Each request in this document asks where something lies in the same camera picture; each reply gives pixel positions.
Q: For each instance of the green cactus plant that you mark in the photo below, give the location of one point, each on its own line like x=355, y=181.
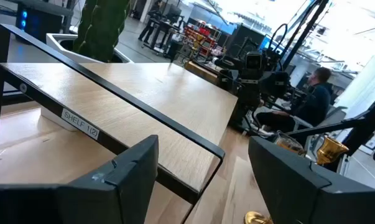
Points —
x=100, y=28

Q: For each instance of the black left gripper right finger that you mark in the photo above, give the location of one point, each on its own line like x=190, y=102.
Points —
x=299, y=193

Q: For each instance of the grey office chair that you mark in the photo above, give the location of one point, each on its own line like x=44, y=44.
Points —
x=333, y=116

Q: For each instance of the black computer tower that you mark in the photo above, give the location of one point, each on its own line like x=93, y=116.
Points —
x=38, y=21

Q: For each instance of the tall gold candlestick holder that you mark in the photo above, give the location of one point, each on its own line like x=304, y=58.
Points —
x=330, y=151

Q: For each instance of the medium gold candlestick holder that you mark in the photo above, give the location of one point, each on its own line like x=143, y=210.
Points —
x=255, y=218

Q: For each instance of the person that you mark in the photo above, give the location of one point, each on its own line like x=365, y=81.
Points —
x=150, y=21
x=314, y=105

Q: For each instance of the black metal table frame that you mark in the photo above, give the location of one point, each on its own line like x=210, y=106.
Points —
x=366, y=123

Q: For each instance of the wooden shelf black metal frame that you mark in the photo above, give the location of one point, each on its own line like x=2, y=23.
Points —
x=143, y=93

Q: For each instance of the rack with red bins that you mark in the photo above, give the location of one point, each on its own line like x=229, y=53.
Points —
x=206, y=34

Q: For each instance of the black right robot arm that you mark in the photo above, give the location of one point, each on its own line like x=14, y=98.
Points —
x=252, y=102

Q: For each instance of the black workstation table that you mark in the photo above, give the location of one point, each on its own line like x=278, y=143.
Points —
x=165, y=31

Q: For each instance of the white hexagonal plant pot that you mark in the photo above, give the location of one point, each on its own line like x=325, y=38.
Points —
x=58, y=42

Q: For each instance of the dark background desk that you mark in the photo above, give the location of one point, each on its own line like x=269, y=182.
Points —
x=44, y=6

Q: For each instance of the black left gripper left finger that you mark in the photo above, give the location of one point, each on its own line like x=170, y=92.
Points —
x=81, y=205

